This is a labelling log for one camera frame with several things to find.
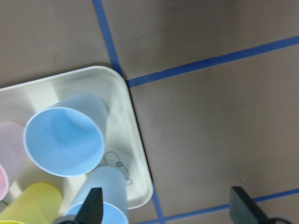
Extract pink plastic cup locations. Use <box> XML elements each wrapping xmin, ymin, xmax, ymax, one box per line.
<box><xmin>0</xmin><ymin>122</ymin><xmax>28</xmax><ymax>200</ymax></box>

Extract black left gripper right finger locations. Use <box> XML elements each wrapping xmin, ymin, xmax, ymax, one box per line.
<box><xmin>229</xmin><ymin>186</ymin><xmax>269</xmax><ymax>224</ymax></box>

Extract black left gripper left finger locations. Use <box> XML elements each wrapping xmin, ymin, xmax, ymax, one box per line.
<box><xmin>76</xmin><ymin>188</ymin><xmax>103</xmax><ymax>224</ymax></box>

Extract cream rectangular serving tray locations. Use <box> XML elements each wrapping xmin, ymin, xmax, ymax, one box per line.
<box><xmin>0</xmin><ymin>66</ymin><xmax>153</xmax><ymax>209</ymax></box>

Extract yellow plastic cup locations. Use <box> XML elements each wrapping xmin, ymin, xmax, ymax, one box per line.
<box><xmin>0</xmin><ymin>182</ymin><xmax>62</xmax><ymax>224</ymax></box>

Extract light blue plastic cup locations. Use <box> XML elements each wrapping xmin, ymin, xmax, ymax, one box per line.
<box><xmin>23</xmin><ymin>94</ymin><xmax>108</xmax><ymax>177</ymax></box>

